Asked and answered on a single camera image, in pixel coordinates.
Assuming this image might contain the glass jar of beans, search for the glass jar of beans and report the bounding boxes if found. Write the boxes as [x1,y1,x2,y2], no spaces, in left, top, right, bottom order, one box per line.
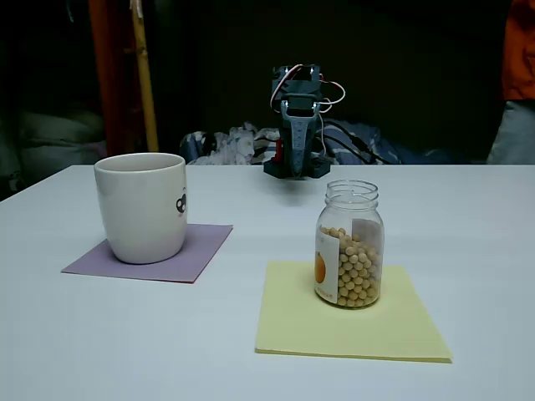
[313,179,385,311]

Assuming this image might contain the white mug with beans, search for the white mug with beans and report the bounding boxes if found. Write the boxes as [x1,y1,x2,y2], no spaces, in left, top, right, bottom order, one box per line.
[93,152,188,265]

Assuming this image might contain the blue patterned cloth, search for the blue patterned cloth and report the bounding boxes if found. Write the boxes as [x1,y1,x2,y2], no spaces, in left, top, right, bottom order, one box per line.
[179,119,473,166]

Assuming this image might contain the purple paper mat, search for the purple paper mat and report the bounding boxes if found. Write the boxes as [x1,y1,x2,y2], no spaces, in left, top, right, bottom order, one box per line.
[60,223,234,285]

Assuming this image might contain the bamboo pole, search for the bamboo pole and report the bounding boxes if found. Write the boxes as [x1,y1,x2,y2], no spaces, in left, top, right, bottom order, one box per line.
[130,0,161,153]

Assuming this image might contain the yellow paper mat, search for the yellow paper mat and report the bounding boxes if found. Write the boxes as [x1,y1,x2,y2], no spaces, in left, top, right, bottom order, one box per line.
[254,261,455,363]

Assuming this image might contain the person's grey trousers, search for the person's grey trousers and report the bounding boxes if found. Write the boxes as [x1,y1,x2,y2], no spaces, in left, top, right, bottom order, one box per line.
[486,99,535,165]

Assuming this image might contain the person's orange garment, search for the person's orange garment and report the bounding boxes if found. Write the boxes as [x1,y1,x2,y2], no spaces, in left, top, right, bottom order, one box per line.
[500,0,535,102]

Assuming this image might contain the pale cushion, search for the pale cushion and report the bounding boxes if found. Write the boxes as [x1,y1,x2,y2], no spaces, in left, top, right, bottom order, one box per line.
[0,109,108,201]

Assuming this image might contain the red white servo wire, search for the red white servo wire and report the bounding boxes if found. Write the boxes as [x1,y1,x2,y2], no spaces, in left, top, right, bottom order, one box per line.
[270,63,347,145]

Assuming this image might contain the black cables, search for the black cables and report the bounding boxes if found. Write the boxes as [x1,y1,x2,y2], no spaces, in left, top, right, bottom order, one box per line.
[317,119,388,165]

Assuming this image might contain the red-brown wooden post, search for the red-brown wooden post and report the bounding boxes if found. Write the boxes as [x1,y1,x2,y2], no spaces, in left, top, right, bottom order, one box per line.
[88,0,141,155]

